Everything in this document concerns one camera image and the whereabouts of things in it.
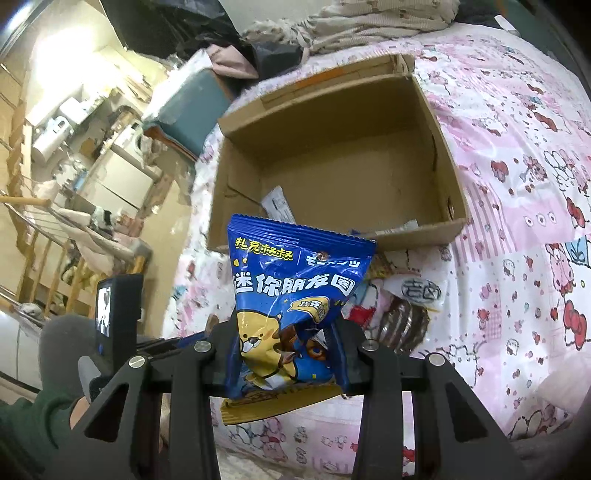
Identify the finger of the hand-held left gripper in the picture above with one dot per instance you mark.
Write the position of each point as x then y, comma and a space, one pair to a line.
161, 345

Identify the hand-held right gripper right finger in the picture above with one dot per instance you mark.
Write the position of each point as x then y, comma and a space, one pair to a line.
355, 369

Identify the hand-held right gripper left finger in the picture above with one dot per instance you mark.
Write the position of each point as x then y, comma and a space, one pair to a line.
218, 367

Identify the blue snack bag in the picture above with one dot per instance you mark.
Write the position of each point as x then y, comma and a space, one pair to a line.
286, 295

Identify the cardboard box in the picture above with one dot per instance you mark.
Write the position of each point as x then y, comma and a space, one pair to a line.
341, 152

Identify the clear-wrapped chocolate rounds packet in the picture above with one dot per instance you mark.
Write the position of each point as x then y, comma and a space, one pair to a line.
399, 323

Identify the yellow snack packet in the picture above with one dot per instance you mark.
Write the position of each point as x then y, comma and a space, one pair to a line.
277, 404

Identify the white cloth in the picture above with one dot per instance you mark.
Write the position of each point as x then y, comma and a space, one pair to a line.
92, 230

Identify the wooden railing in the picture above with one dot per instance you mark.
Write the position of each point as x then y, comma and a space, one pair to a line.
41, 272

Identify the small yellow printed packet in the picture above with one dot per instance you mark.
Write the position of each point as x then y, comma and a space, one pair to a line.
384, 267

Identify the white cabinet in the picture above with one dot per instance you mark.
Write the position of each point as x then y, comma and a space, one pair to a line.
122, 180

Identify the small white packet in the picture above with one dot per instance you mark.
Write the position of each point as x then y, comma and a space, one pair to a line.
277, 203

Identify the teal storage box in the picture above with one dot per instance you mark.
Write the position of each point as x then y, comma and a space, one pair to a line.
189, 110

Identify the pink cartoon printed bedsheet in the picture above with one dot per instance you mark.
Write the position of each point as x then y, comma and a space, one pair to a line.
508, 184

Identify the pink cloth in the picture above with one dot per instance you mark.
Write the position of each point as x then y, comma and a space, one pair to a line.
231, 62

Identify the black plastic bag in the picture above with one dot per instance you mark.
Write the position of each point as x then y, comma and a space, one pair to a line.
221, 27

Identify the beige knit blanket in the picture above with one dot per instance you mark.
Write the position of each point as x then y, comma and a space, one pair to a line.
369, 18

